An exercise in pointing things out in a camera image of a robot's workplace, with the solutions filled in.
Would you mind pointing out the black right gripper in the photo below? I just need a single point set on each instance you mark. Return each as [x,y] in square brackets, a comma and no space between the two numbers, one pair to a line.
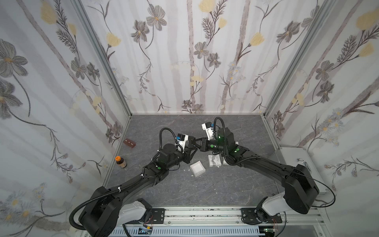
[209,142]

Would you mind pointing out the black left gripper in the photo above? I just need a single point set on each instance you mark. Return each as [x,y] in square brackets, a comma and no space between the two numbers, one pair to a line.
[191,145]

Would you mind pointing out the white jewelry box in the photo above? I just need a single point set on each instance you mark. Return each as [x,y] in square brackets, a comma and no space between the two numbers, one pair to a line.
[214,160]

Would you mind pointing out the white box base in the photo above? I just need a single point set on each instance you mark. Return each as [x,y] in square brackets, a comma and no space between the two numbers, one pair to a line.
[197,169]

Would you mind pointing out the white jewelry box lid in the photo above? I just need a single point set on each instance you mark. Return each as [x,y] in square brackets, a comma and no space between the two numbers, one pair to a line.
[226,161]

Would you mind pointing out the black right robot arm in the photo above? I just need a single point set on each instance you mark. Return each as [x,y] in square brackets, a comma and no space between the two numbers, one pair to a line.
[246,158]

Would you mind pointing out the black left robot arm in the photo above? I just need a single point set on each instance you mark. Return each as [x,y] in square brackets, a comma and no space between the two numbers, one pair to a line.
[99,215]

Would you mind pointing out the small brown red box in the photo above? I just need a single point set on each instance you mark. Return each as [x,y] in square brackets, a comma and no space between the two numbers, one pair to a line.
[130,143]

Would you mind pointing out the brown bottle orange cap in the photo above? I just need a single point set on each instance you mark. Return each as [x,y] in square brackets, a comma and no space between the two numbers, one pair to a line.
[121,162]

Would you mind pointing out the silver metal case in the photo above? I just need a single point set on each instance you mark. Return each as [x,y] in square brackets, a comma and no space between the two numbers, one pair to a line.
[303,180]

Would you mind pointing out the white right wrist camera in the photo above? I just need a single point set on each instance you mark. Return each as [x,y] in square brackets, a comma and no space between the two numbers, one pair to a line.
[208,127]

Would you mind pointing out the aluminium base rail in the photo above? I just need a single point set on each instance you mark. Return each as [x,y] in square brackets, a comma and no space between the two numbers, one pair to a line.
[223,221]

